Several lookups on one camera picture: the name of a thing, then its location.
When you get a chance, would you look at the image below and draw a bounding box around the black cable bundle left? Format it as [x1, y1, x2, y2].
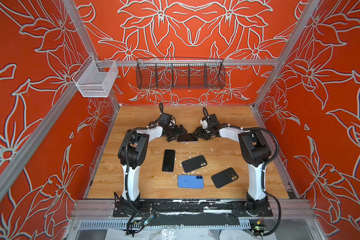
[113, 191, 154, 236]

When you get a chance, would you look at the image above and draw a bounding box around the blue phone case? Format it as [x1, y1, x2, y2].
[178, 175, 204, 189]

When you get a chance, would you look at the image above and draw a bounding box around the black phone case centre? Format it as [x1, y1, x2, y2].
[182, 155, 208, 173]

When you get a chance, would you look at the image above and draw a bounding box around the black cable right base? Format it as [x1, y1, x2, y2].
[250, 188, 283, 238]

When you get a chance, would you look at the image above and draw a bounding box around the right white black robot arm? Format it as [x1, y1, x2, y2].
[194, 107, 280, 216]

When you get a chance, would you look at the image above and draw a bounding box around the black phone case right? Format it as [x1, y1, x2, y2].
[211, 168, 239, 189]

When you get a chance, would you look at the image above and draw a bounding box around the black phone case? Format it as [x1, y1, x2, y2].
[211, 168, 239, 189]
[182, 155, 208, 173]

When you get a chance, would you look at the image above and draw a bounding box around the black wire basket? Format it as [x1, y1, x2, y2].
[136, 57, 226, 90]

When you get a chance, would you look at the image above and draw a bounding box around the pink phone case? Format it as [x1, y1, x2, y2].
[177, 139, 198, 143]

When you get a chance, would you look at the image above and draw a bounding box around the clear plastic bin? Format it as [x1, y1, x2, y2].
[73, 55, 119, 98]

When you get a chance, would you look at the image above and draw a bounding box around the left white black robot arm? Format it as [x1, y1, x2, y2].
[118, 103, 187, 213]

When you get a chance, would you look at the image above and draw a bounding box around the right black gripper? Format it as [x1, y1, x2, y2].
[190, 126, 213, 141]

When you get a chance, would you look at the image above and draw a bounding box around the grey cable duct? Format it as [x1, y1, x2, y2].
[77, 219, 251, 231]

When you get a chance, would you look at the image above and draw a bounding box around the black smartphone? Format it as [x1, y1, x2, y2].
[162, 150, 176, 172]
[177, 133, 198, 140]

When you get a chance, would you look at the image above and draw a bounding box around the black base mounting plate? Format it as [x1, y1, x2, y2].
[112, 198, 274, 218]

